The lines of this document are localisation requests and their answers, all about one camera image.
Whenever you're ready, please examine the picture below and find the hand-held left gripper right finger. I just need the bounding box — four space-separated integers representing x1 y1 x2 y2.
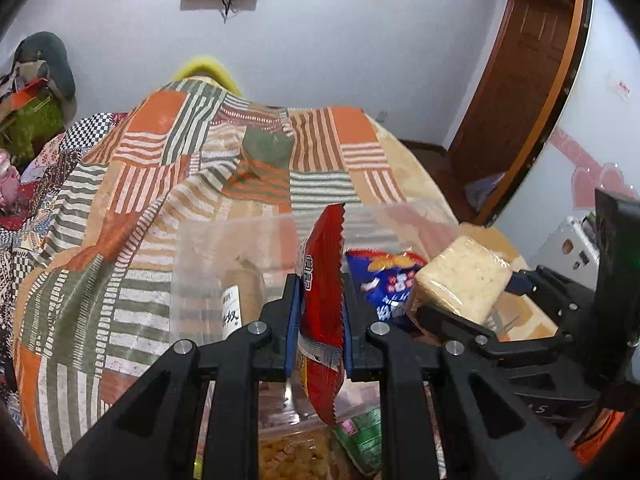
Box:
342 280 587 480

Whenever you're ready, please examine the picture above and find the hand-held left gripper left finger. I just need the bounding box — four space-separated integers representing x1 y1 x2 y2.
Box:
59 274 302 480

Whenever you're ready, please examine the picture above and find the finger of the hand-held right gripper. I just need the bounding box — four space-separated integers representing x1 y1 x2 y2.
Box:
505 264 598 333
414 304 577 367

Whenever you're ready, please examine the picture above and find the pale cake packet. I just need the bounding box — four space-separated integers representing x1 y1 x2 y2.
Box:
405 236 514 335

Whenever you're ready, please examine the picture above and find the red snack packet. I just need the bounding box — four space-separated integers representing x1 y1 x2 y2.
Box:
295 203 349 428

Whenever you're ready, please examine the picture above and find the clear plastic storage box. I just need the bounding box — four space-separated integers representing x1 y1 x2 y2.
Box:
171 200 463 480

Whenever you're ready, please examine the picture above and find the silver suitcase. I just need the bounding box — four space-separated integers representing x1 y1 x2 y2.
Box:
534 216 602 292

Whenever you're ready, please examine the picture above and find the tan packet with white label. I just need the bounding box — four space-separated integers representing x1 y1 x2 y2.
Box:
220 257 267 342

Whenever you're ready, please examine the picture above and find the blue snack packet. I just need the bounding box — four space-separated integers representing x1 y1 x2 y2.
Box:
345 248 429 334

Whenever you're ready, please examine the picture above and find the green snack packet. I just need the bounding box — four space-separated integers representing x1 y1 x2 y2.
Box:
332 406 384 477

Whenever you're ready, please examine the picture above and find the purple plastic bag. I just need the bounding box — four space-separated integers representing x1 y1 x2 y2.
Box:
465 172 507 212

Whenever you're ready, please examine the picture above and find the yellow puffed snack packet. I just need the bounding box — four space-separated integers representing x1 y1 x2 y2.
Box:
257 410 335 480

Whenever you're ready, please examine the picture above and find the orange cloth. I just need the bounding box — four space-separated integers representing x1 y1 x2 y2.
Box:
574 407 627 467

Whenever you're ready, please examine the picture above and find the brown wooden door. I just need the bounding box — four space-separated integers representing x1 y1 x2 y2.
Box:
447 0 577 213
475 0 597 227

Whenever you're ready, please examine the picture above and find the striped orange patchwork blanket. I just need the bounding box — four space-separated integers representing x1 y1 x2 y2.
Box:
10 77 408 472

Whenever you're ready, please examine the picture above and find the yellow pillow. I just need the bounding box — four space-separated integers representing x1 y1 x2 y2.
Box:
172 57 246 99

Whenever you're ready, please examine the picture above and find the checkered patchwork quilt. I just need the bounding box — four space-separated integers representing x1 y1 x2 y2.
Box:
0 110 132 291

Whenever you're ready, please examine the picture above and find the pink cloth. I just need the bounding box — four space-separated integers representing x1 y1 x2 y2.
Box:
0 152 22 213

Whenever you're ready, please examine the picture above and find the green cloth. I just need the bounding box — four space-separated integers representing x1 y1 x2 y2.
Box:
0 91 67 162

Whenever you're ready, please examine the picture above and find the orange cardboard box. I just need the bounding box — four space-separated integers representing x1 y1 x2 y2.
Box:
9 79 52 112

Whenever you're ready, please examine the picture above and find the grey bag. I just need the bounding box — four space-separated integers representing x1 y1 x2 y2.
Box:
11 31 77 113

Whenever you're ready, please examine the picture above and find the pink heart wall sticker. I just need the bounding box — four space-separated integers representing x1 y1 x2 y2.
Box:
549 127 640 211

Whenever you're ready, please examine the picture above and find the small red wall sticker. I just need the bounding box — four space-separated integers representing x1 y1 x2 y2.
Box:
607 74 635 104

